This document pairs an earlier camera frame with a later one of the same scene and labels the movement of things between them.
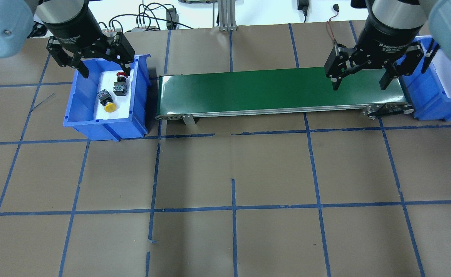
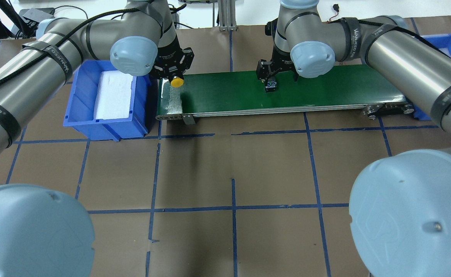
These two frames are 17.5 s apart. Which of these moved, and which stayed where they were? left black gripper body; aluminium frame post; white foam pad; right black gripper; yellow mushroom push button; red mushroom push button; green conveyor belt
Moved: yellow mushroom push button; red mushroom push button; left black gripper body; right black gripper
Stayed: aluminium frame post; green conveyor belt; white foam pad
